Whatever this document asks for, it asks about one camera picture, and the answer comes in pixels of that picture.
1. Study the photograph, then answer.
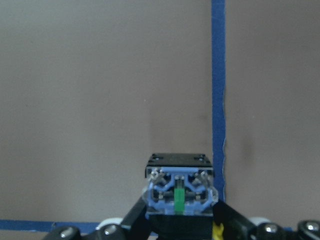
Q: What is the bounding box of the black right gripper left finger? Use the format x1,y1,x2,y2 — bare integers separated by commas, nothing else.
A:
96,197,147,240

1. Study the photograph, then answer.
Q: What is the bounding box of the yellow push button switch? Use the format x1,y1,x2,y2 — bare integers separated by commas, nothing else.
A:
142,152,219,240

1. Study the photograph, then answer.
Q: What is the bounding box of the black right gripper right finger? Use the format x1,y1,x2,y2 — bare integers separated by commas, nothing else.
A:
212,200,285,240

